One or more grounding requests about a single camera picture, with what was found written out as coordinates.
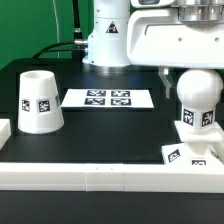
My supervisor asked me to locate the white lamp base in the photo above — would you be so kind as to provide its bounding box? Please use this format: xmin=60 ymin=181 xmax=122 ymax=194
xmin=161 ymin=121 xmax=224 ymax=167

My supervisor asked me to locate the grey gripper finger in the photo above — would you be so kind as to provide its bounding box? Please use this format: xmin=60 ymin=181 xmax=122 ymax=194
xmin=158 ymin=67 xmax=176 ymax=99

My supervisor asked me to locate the white lamp bulb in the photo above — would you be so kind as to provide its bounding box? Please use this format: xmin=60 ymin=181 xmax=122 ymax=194
xmin=177 ymin=69 xmax=223 ymax=134

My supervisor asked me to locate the white front fence wall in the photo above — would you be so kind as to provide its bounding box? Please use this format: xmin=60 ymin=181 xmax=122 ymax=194
xmin=0 ymin=163 xmax=224 ymax=193

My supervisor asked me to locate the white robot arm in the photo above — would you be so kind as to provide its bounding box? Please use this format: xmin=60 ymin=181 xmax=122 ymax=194
xmin=83 ymin=0 xmax=224 ymax=89

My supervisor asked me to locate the white left fence block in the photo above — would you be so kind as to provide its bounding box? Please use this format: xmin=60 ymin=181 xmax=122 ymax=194
xmin=0 ymin=119 xmax=11 ymax=150

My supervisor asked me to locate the white tag sheet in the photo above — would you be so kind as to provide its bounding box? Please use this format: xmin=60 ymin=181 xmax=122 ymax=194
xmin=62 ymin=89 xmax=154 ymax=109

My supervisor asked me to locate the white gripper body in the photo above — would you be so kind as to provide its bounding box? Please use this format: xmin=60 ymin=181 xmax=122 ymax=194
xmin=127 ymin=0 xmax=224 ymax=69

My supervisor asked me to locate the thin white cable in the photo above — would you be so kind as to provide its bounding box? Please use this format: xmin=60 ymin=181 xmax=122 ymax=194
xmin=52 ymin=0 xmax=61 ymax=60

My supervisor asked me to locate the black thick cable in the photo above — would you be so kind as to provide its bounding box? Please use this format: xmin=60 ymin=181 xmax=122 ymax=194
xmin=32 ymin=0 xmax=90 ymax=60

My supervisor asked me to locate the white lamp shade cone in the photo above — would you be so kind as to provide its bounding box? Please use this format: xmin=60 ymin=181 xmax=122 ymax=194
xmin=18 ymin=70 xmax=64 ymax=134

